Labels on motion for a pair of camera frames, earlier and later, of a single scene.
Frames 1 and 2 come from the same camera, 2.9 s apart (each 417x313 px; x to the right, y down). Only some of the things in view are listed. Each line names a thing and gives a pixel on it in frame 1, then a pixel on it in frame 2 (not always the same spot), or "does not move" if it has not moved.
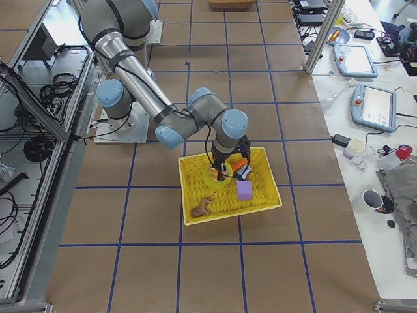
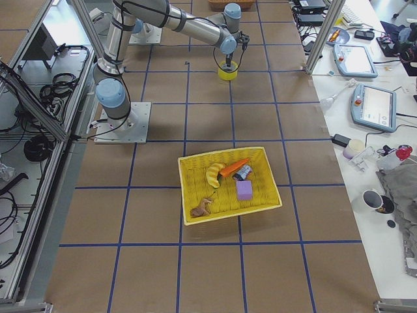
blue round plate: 343,38 does not move
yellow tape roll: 212,174 → 225,75
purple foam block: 244,190 does not move
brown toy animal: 201,210 does not move
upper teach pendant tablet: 374,107 does not move
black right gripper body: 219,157 → 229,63
